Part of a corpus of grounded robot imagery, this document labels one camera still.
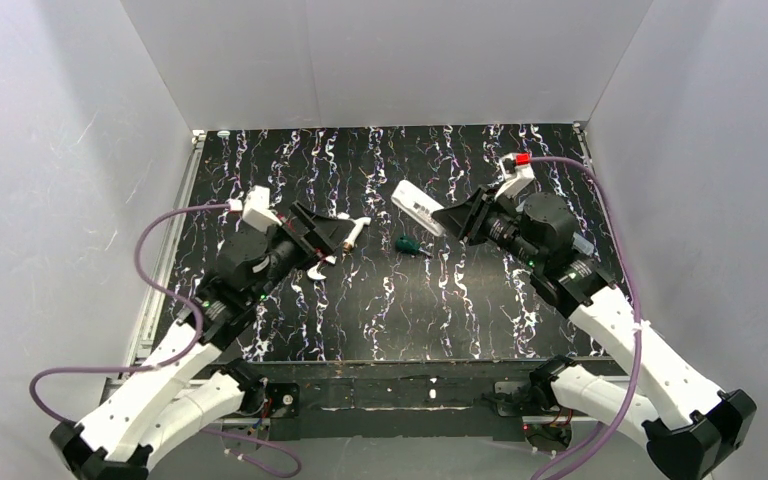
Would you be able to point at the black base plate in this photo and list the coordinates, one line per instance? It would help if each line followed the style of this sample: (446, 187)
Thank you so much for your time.
(414, 399)

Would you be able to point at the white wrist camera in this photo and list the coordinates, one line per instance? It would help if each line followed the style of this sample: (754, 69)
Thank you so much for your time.
(255, 209)
(517, 175)

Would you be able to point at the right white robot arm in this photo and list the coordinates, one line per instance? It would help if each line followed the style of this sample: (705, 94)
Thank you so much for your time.
(687, 424)

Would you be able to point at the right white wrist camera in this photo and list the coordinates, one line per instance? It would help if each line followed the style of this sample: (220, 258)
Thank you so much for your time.
(517, 175)

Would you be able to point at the white remote control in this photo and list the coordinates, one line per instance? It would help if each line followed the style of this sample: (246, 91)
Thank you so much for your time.
(418, 206)

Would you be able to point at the green handled screwdriver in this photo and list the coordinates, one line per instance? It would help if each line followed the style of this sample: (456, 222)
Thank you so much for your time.
(408, 245)

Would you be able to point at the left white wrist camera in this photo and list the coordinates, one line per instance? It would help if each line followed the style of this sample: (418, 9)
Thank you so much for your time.
(255, 209)

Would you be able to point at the white plastic faucet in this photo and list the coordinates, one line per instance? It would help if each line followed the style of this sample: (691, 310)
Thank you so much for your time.
(358, 224)

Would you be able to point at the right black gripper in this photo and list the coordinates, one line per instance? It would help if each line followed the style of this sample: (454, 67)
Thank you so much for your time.
(479, 216)

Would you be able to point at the clear plastic screw box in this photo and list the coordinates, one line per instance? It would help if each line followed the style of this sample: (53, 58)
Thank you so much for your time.
(583, 245)

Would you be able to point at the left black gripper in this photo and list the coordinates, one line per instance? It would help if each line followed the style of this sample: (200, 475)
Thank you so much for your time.
(302, 232)

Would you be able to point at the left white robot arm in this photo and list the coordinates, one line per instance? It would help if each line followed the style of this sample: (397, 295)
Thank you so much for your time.
(148, 415)

